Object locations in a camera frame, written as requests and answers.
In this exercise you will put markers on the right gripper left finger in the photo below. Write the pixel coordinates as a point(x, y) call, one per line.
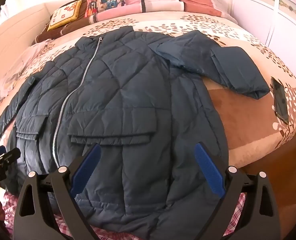
point(34, 218)

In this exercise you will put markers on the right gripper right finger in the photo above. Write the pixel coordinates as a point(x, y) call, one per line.
point(259, 218)

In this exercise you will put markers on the dark blue quilted jacket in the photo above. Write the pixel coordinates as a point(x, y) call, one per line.
point(142, 98)

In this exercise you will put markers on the light pink crumpled cloth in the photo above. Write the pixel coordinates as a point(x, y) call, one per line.
point(8, 81)

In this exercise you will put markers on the floral beige brown bed blanket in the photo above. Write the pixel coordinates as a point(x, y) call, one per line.
point(251, 126)

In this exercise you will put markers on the beige padded bed side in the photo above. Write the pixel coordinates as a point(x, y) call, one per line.
point(18, 32)

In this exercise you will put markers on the black smartphone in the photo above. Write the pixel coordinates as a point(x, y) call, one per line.
point(280, 101)

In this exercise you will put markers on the brown folded blanket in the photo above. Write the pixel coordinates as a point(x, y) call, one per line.
point(62, 30)

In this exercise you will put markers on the yellow embroidered cushion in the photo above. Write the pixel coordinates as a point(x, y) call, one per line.
point(64, 15)

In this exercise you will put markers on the colourful patterned cushion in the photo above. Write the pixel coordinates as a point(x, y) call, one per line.
point(96, 6)

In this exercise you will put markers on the white wardrobe with ornament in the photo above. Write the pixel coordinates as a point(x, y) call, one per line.
point(273, 22)

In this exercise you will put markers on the pink striped folded quilt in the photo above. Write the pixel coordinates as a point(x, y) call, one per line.
point(210, 7)

